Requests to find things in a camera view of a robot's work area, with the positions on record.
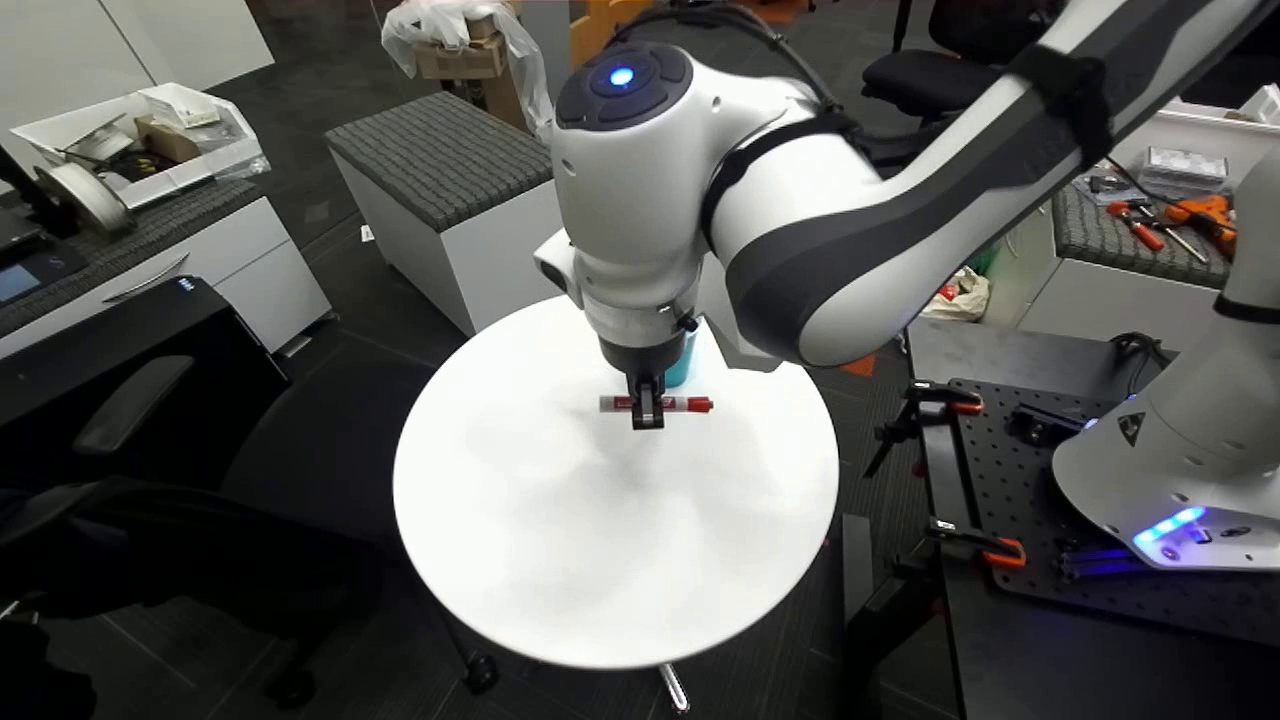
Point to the orange black clamp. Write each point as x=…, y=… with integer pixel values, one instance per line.
x=922, y=405
x=993, y=549

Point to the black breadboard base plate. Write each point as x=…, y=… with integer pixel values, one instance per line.
x=1075, y=561

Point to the white box with clutter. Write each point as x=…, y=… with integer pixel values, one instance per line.
x=150, y=143

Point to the red Expo marker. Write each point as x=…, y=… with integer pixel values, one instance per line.
x=665, y=400

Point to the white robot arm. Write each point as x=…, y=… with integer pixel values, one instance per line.
x=751, y=205

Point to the round white table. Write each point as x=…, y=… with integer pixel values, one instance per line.
x=545, y=521

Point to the black office chair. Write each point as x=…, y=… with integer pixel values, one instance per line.
x=162, y=454

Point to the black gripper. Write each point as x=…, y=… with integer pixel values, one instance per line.
x=646, y=375

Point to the blue plastic cup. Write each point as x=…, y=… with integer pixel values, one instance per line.
x=680, y=365

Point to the grey cushioned white cabinet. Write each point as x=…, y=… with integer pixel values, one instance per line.
x=459, y=205

